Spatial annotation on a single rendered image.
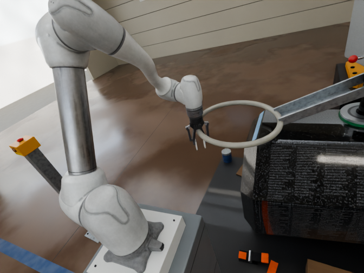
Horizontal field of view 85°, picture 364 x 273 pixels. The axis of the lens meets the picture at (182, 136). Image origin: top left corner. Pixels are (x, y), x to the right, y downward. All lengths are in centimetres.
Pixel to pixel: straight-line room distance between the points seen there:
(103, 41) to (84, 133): 32
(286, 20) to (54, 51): 683
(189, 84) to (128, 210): 61
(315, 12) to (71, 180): 707
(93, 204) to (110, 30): 51
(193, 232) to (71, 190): 48
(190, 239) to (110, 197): 37
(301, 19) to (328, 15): 63
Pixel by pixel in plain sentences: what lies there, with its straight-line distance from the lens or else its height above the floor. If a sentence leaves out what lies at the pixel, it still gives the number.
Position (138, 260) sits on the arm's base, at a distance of 81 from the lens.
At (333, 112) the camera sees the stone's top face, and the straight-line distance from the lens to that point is 143.
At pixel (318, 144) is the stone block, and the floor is 81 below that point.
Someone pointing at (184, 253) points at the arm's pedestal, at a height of 80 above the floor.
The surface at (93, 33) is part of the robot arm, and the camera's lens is 67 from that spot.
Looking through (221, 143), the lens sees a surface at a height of 93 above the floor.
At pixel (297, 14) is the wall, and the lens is 724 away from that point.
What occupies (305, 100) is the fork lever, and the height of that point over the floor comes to 95.
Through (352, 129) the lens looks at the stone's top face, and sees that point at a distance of 131.
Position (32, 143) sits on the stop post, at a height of 105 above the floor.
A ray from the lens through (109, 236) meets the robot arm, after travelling 71.
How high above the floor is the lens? 155
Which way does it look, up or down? 33 degrees down
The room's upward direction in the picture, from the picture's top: 17 degrees counter-clockwise
